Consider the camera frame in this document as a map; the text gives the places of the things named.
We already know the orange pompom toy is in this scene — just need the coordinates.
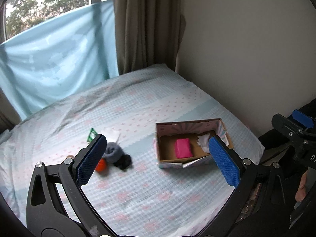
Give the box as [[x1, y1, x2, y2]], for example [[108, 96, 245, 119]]
[[95, 158, 107, 173]]

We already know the grey sock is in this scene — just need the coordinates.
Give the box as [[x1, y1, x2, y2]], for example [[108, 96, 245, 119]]
[[102, 142, 124, 163]]

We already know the green snack packet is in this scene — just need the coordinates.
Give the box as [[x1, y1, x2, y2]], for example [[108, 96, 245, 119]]
[[87, 128, 98, 142]]

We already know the black sock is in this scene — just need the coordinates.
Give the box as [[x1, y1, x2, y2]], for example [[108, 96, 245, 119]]
[[113, 154, 132, 170]]

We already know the white textured cloth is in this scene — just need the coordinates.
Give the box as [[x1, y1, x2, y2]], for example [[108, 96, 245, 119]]
[[99, 127, 120, 143]]

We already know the white tissue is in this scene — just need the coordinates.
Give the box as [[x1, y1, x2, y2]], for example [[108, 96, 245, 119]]
[[197, 133, 211, 153]]

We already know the pink cloth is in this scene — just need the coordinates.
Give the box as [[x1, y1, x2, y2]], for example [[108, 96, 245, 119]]
[[174, 138, 193, 159]]

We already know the person's right hand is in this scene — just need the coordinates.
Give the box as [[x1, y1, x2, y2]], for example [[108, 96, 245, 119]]
[[295, 171, 308, 202]]

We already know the checkered light blue bedsheet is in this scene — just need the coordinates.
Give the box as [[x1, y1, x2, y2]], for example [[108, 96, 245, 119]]
[[1, 65, 264, 236]]

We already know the open cardboard box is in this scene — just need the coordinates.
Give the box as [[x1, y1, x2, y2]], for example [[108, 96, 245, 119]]
[[154, 118, 233, 169]]

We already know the light blue hanging cloth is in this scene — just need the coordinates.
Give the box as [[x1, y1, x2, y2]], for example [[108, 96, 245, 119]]
[[1, 0, 119, 119]]

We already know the brown curtain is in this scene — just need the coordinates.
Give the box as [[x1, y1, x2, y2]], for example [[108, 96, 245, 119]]
[[114, 0, 186, 75]]

